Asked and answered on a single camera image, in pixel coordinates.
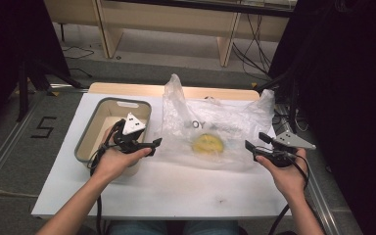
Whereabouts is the hand-held gripper cable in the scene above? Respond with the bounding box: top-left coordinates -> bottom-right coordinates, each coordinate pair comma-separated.
267,153 -> 309,235
88,119 -> 126,235

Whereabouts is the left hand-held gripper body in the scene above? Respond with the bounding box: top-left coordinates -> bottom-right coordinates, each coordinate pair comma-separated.
112,112 -> 149,155

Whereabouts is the grey-rimmed beige plastic bin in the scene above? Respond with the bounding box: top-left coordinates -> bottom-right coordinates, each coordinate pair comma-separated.
73,97 -> 153,178

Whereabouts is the black metal stand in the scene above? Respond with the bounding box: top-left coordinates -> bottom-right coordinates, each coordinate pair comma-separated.
254,65 -> 301,134

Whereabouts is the left hand-held gripper cable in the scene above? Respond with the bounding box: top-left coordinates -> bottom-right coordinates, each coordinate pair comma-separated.
88,119 -> 126,235

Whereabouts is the person's left hand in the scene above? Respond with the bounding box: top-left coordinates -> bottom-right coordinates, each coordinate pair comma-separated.
91,125 -> 153,184

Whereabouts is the black floor cable bundle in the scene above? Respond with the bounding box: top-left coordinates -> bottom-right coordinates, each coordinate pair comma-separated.
231,13 -> 272,80

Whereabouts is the person's right hand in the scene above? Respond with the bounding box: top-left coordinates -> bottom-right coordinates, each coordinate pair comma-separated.
256,148 -> 308,204

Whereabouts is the thin black floor cable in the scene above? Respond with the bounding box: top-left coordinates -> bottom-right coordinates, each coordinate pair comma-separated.
61,44 -> 96,78

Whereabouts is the clear smiley plastic bag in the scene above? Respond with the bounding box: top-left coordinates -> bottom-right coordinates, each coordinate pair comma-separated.
155,72 -> 276,173

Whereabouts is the light wooden desk frame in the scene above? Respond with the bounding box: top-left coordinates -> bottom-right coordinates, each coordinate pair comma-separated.
43,0 -> 298,68

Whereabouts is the right hand-held gripper cable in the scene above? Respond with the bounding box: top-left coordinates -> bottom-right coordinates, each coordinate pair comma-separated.
267,153 -> 309,235

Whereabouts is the black tripod stand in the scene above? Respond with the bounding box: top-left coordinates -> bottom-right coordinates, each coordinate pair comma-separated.
15,58 -> 83,123

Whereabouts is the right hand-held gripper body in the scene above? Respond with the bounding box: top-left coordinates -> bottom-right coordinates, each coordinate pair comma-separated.
254,130 -> 317,168

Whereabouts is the black curtain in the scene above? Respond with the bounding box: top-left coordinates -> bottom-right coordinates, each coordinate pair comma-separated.
0,0 -> 72,138
267,0 -> 376,235

